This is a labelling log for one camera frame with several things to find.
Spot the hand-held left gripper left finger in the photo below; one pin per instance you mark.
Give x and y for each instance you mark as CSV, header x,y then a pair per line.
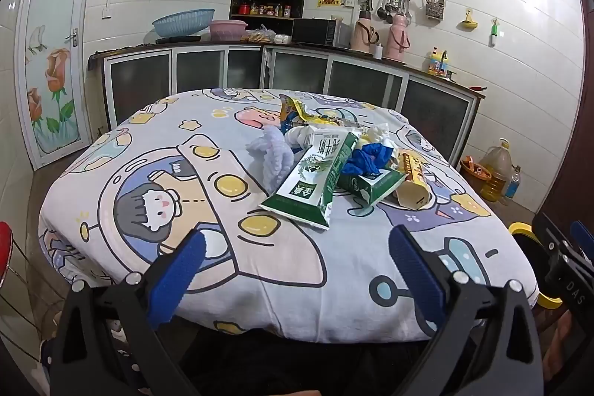
x,y
178,270

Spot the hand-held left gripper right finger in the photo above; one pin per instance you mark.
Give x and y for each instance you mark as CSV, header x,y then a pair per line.
x,y
417,280

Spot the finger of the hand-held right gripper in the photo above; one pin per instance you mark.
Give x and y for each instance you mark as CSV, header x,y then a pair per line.
x,y
584,236
550,236

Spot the yellow paper carton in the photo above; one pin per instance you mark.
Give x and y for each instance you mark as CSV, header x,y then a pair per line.
x,y
413,187

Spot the green carton box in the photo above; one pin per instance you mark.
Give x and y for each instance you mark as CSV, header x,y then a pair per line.
x,y
371,187

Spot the blue rubber glove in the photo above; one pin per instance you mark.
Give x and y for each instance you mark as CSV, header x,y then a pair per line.
x,y
366,159

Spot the light blue chenille cloth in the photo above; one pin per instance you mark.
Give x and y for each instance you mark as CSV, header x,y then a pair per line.
x,y
271,159

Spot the green white milk pouch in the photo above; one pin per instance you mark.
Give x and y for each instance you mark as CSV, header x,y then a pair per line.
x,y
301,192

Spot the white tissue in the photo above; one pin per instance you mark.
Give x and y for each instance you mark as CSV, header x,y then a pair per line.
x,y
380,131

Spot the white plastic wrapper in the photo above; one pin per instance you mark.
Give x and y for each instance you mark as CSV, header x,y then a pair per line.
x,y
301,138

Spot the yellow cartoon snack bag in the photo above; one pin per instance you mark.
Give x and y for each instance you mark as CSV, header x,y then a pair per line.
x,y
297,110

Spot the clear water bottle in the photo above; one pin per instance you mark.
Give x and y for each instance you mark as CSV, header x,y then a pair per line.
x,y
512,185

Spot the cooking oil jug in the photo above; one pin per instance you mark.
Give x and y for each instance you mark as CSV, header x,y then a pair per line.
x,y
494,173

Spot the brown plastic bucket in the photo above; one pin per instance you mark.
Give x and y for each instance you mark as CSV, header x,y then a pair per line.
x,y
473,171

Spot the red stool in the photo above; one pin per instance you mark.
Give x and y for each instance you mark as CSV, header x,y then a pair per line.
x,y
4,252

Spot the kitchen counter cabinet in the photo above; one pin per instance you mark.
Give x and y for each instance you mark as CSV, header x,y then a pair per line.
x,y
139,80

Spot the yellow detergent bottle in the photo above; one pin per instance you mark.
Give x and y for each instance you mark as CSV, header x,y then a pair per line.
x,y
438,63

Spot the green hanging brush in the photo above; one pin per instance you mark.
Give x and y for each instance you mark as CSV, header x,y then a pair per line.
x,y
495,35

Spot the yellow hanging scoop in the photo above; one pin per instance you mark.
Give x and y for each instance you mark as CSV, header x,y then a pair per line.
x,y
468,23

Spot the small white bottle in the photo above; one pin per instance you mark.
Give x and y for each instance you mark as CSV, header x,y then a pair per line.
x,y
379,52

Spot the dark pink thermos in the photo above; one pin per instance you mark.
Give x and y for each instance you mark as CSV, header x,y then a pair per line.
x,y
398,39

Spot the pink plastic basin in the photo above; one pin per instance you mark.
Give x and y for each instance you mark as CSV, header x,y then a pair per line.
x,y
227,29

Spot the blue plastic basket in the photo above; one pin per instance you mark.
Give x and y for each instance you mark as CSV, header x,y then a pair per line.
x,y
183,22

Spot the flower printed door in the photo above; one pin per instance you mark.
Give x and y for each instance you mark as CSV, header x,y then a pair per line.
x,y
55,52

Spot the clear bag of food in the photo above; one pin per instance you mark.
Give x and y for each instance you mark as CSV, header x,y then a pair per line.
x,y
264,35

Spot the light pink thermos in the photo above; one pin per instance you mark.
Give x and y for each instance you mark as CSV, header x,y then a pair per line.
x,y
364,34

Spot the black microwave oven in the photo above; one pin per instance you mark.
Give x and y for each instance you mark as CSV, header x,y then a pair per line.
x,y
313,32

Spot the dark wooden spice rack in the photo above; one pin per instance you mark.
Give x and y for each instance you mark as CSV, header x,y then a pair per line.
x,y
234,6

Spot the row of condiment jars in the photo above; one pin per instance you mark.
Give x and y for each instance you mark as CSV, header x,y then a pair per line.
x,y
264,10

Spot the wall chopstick holder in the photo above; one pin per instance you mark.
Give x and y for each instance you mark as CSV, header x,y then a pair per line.
x,y
434,8

